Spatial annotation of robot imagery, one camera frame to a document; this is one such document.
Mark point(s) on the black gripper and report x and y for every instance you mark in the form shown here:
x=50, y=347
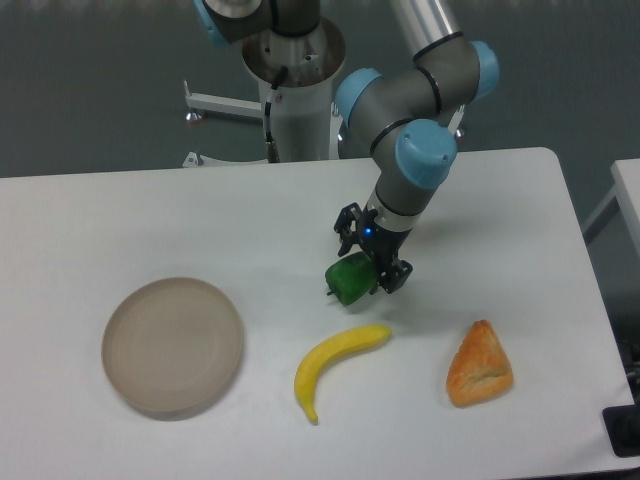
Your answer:
x=355, y=226

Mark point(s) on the green toy pepper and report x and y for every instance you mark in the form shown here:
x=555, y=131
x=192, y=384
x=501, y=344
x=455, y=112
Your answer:
x=351, y=277

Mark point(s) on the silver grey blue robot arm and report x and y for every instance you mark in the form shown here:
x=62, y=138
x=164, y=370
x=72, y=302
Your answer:
x=421, y=162

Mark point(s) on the yellow toy banana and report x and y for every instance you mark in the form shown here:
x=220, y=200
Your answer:
x=328, y=353

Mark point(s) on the orange toy pastry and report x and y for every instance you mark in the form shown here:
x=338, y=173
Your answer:
x=480, y=370

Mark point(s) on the beige round plate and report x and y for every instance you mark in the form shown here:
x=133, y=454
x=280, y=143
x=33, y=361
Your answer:
x=173, y=347

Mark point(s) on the white side table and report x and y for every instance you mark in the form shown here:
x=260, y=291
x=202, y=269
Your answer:
x=622, y=197

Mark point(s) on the black device at table edge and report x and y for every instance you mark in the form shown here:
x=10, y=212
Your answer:
x=622, y=425

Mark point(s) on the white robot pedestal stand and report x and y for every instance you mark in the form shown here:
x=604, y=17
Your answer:
x=295, y=55

